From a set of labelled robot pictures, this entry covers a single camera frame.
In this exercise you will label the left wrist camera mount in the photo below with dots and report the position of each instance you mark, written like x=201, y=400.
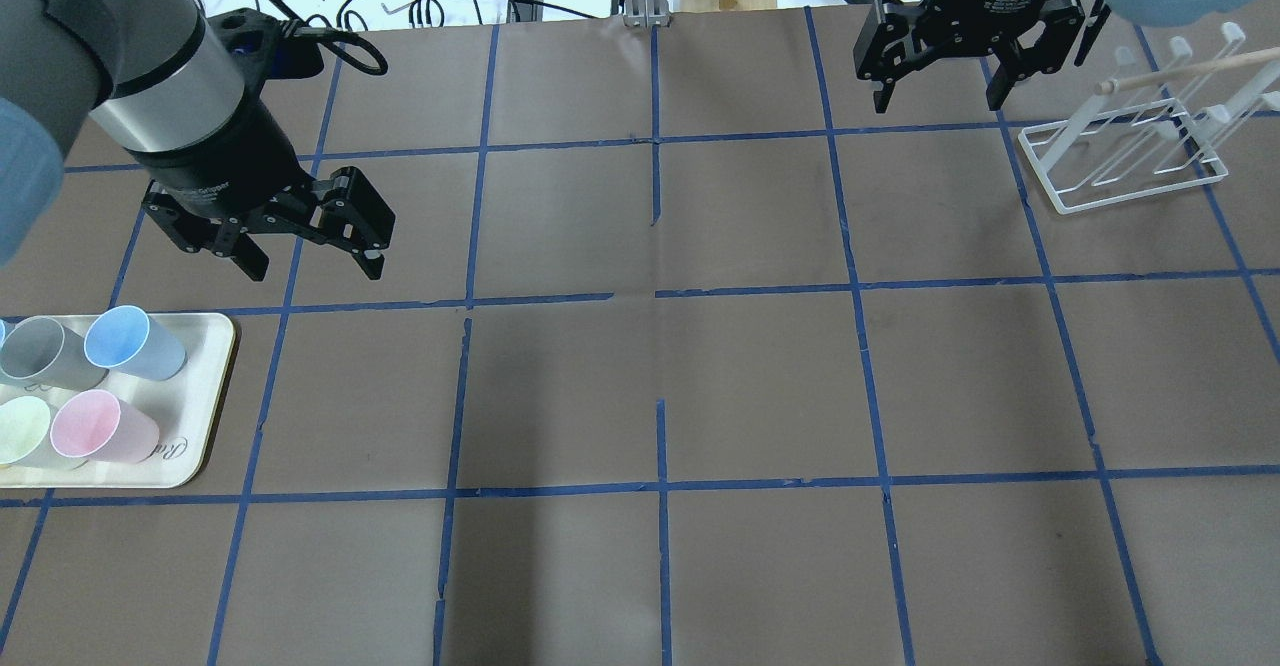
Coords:
x=268, y=49

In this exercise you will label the white wire cup rack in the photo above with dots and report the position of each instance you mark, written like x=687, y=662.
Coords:
x=1139, y=135

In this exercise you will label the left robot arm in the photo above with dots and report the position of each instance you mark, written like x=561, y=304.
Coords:
x=180, y=92

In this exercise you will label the grey plastic cup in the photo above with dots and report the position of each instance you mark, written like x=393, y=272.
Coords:
x=45, y=351

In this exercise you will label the cream plastic tray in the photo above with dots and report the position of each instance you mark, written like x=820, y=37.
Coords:
x=185, y=409

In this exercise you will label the pink plastic cup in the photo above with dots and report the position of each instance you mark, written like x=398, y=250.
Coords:
x=99, y=426

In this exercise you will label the light blue plastic cup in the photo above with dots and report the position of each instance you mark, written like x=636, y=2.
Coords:
x=131, y=341

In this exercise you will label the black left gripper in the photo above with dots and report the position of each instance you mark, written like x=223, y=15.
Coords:
x=218, y=163

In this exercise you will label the pale green plastic cup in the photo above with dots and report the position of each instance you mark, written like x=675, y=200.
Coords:
x=25, y=433

